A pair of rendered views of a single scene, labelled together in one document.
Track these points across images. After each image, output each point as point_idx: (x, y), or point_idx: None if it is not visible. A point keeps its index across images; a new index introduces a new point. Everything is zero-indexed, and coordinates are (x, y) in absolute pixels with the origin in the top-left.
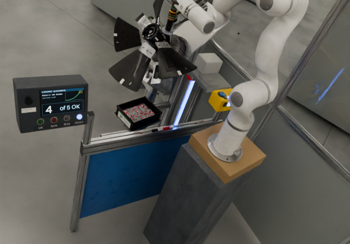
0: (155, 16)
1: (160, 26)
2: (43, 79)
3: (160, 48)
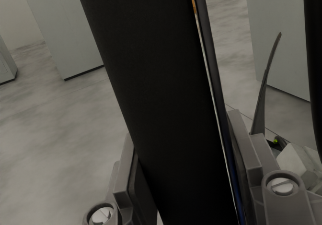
0: None
1: (305, 182)
2: None
3: None
